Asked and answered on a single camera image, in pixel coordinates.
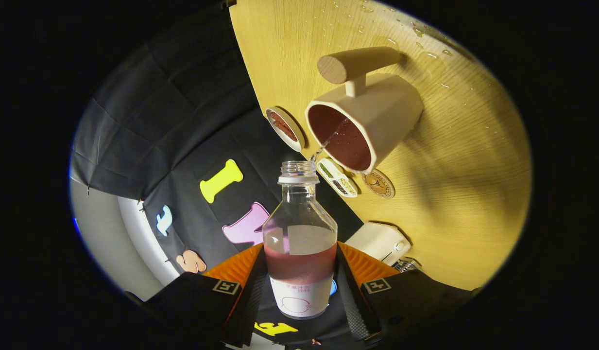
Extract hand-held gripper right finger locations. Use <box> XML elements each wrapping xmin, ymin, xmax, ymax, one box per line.
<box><xmin>334</xmin><ymin>242</ymin><xmax>475</xmax><ymax>347</ymax></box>

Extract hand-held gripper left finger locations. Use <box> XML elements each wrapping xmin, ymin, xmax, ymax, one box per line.
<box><xmin>144</xmin><ymin>243</ymin><xmax>269</xmax><ymax>348</ymax></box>

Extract clear juice bottle pink label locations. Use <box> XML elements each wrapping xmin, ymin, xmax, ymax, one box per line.
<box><xmin>262</xmin><ymin>160</ymin><xmax>338</xmax><ymax>320</ymax></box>

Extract round cork coaster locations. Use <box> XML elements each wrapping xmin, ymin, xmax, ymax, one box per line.
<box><xmin>361</xmin><ymin>169</ymin><xmax>396</xmax><ymax>199</ymax></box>

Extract beige cup wooden handle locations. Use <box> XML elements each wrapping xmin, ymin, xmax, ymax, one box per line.
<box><xmin>305</xmin><ymin>47</ymin><xmax>425</xmax><ymax>175</ymax></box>

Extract glass jar with mesh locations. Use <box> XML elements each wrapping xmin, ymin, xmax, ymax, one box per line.
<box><xmin>393</xmin><ymin>258</ymin><xmax>421</xmax><ymax>273</ymax></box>

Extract white toaster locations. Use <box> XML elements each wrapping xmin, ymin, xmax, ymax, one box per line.
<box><xmin>344</xmin><ymin>222</ymin><xmax>411</xmax><ymax>266</ymax></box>

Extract white divided grain dish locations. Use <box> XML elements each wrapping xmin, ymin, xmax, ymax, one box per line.
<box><xmin>317</xmin><ymin>158</ymin><xmax>359</xmax><ymax>198</ymax></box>

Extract wooden table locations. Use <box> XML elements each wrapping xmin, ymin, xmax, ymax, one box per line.
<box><xmin>229</xmin><ymin>0</ymin><xmax>533</xmax><ymax>291</ymax></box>

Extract round white plate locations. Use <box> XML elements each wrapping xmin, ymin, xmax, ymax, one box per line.
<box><xmin>265</xmin><ymin>107</ymin><xmax>306</xmax><ymax>152</ymax></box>

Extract black backdrop cloth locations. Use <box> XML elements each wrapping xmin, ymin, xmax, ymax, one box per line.
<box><xmin>71</xmin><ymin>5</ymin><xmax>365</xmax><ymax>350</ymax></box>

